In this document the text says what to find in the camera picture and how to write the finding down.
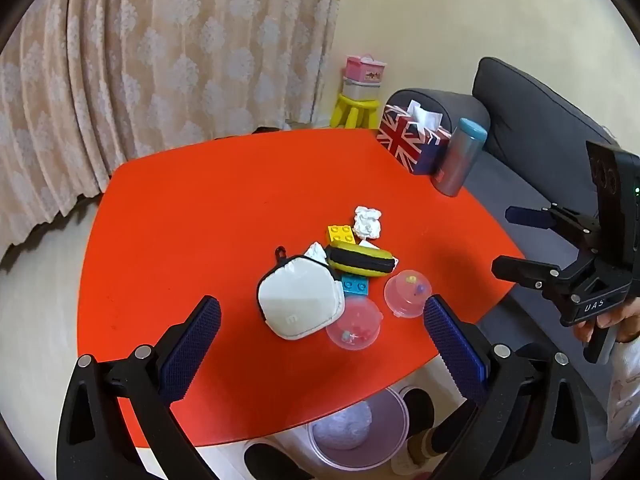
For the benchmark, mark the pink storage box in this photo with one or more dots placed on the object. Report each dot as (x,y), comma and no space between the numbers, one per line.
(365,70)

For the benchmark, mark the white zip pouch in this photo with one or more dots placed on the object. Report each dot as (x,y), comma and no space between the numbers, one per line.
(300,295)

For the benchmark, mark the yellow black zip pouch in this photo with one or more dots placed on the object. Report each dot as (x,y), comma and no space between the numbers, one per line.
(357,259)

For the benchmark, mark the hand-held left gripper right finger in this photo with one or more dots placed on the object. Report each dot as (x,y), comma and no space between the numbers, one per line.
(450,340)

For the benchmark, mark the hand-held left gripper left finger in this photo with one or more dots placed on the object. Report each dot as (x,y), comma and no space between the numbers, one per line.
(192,345)

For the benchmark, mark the blue toy brick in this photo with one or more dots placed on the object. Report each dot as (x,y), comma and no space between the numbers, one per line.
(356,285)

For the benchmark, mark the grey sofa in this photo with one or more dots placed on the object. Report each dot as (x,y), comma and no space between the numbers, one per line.
(540,115)

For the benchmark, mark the yellow plastic stool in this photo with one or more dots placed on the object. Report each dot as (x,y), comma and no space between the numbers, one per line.
(352,107)

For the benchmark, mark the yellow toy brick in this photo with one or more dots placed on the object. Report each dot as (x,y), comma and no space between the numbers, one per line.
(341,233)

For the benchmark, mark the grey tumbler with blue lid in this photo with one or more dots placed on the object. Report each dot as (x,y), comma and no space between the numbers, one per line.
(460,160)

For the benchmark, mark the person's right forearm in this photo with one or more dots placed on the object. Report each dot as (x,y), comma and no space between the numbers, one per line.
(625,395)

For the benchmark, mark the red table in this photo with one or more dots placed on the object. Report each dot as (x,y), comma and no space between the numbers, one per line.
(200,210)

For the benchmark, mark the clear plastic bin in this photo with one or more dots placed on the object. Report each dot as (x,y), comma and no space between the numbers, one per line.
(387,425)

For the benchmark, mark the black slipper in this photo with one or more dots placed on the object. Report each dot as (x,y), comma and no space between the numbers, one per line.
(272,462)
(420,410)

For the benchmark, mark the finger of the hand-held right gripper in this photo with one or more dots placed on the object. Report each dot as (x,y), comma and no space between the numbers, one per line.
(525,216)
(520,269)

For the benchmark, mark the beige patterned curtain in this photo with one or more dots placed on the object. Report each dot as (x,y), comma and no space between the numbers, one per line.
(150,70)

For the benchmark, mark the flag print tissue box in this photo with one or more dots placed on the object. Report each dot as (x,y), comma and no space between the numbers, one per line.
(405,135)

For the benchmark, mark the white storage box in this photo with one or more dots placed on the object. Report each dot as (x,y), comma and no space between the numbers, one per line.
(357,91)

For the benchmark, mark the person's right hand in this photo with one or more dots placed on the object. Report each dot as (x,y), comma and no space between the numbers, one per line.
(625,317)

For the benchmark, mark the crumpled plastic bag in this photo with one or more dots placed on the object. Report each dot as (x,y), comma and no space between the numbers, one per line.
(347,430)

